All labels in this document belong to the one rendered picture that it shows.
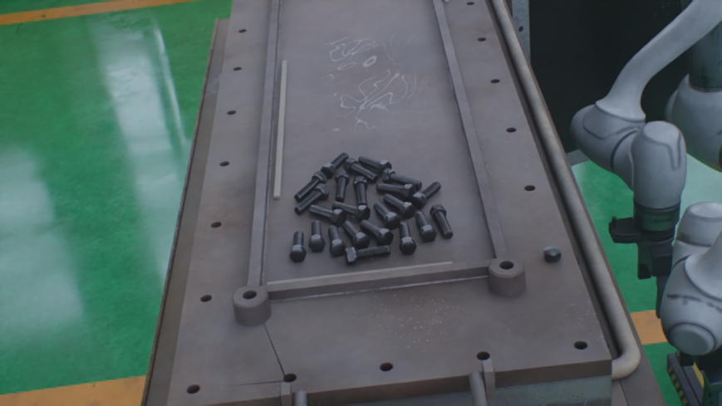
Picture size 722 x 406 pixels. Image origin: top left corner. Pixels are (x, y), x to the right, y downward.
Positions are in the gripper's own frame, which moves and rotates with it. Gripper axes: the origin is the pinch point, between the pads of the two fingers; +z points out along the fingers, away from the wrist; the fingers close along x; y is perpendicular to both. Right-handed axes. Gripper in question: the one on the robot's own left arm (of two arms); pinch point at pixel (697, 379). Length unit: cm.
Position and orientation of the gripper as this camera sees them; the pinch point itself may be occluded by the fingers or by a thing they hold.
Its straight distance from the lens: 213.3
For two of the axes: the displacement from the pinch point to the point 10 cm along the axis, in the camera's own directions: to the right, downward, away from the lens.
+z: 1.1, 8.4, 5.4
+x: 0.7, 5.3, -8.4
